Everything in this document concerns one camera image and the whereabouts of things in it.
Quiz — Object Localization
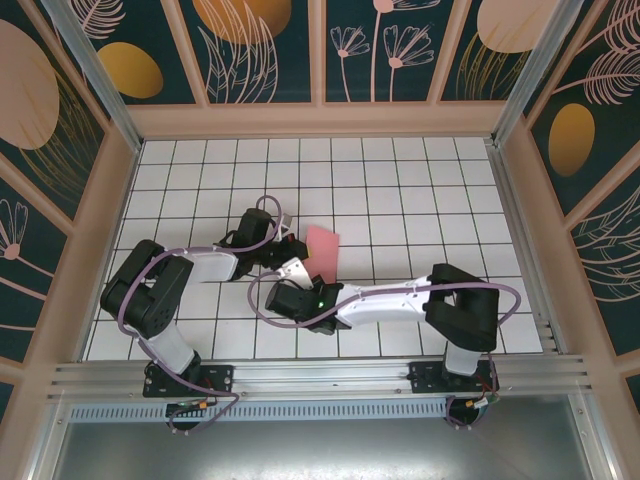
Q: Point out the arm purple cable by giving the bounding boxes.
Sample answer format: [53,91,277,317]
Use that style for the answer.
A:
[114,194,291,436]
[248,271,522,431]

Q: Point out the grey metal sheet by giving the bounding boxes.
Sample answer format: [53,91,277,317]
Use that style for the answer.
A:
[29,418,619,480]

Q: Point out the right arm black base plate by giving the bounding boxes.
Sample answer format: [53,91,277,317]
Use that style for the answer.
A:
[407,360,502,395]

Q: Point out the aluminium corner post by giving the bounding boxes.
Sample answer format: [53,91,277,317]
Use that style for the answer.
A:
[39,0,146,154]
[487,0,601,149]

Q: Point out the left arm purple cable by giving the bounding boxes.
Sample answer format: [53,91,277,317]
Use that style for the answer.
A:
[114,194,291,436]

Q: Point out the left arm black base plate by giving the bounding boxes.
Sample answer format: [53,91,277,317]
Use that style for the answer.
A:
[142,363,236,399]

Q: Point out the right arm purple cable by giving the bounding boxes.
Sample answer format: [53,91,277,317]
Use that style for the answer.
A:
[248,271,522,431]

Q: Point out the aluminium table side rail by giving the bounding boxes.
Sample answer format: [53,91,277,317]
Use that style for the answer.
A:
[485,139,569,357]

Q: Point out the long aluminium mounting rail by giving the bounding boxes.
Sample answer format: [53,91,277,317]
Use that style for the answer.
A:
[47,353,596,404]

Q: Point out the slotted grey cable duct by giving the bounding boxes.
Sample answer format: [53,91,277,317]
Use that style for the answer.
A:
[67,398,599,422]

